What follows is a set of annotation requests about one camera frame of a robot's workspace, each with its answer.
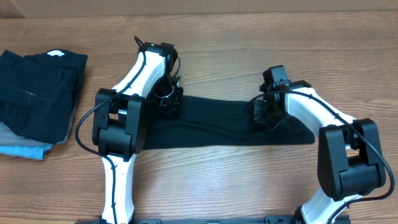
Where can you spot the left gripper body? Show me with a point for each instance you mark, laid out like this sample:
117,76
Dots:
170,98

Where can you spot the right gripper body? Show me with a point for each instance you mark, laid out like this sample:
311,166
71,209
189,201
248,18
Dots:
267,115

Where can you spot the black t-shirt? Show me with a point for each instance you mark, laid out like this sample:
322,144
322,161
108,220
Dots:
206,122

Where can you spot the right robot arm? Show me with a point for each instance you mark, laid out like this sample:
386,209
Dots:
350,165

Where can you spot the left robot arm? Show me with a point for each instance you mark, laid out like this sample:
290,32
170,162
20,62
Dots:
120,120

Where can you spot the folded black garment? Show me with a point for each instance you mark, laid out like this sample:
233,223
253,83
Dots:
39,92

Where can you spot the folded blue garment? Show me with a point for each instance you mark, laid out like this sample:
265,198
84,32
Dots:
30,152

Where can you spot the folded grey garment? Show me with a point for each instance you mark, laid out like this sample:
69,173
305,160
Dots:
9,138

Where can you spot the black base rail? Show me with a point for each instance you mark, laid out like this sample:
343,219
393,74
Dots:
211,221

